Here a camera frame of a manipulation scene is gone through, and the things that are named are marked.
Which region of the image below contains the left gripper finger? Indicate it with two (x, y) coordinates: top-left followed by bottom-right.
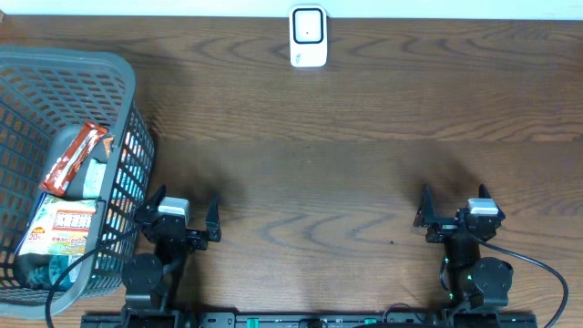
(205, 194), (221, 242)
(144, 185), (167, 210)

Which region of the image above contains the pale green wet wipes pack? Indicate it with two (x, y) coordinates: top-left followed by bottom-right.
(83, 159), (107, 199)

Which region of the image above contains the yellow chips bag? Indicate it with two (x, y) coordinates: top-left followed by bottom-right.
(17, 193), (97, 256)

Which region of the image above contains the red orange snack stick packet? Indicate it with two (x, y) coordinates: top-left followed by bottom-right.
(39, 121), (108, 197)

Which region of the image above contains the teal mouthwash bottle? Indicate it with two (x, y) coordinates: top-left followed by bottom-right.
(26, 255), (79, 292)

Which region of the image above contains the small orange snack box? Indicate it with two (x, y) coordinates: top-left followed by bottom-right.
(103, 137), (114, 158)

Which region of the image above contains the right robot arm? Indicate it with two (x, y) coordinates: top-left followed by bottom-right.
(414, 185), (514, 327)

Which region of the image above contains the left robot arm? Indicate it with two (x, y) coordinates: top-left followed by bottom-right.
(120, 186), (221, 328)

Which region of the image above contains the white barcode scanner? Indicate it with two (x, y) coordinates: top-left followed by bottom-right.
(289, 5), (328, 68)

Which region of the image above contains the grey plastic shopping basket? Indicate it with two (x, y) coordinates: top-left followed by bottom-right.
(1, 46), (155, 320)

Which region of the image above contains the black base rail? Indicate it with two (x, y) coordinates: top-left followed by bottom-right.
(80, 312), (537, 328)

